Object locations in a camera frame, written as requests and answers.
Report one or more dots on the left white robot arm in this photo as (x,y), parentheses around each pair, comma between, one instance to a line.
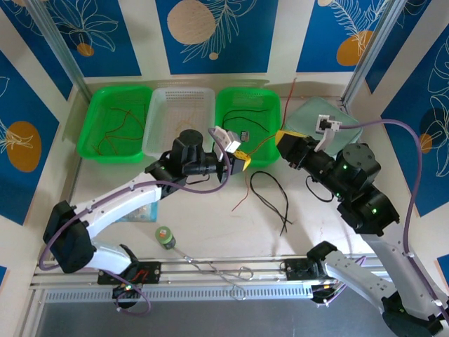
(119,200)

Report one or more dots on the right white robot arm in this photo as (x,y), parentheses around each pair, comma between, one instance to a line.
(354,274)

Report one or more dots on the pale green plastic lid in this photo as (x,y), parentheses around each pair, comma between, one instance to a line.
(301,119)

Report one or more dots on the small black printed tag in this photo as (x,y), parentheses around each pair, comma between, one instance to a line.
(245,136)

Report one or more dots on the green plastic mesh basket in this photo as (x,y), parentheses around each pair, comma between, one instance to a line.
(252,98)
(105,102)

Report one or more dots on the white plastic mesh basket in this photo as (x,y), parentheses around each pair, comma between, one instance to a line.
(165,105)

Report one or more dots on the blue printed plastic packet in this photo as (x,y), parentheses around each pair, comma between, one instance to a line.
(147,214)

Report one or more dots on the small green jar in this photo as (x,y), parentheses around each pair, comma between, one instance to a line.
(165,238)

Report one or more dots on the small black controller board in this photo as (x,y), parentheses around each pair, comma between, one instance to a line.
(127,291)
(324,293)

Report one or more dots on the aluminium frame rail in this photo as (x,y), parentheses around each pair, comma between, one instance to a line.
(210,267)

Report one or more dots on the aluminium frame post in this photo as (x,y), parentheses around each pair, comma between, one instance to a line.
(372,52)
(56,45)

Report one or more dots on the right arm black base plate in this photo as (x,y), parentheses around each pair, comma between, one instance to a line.
(296,270)

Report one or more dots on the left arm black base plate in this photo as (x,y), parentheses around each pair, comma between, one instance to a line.
(152,272)

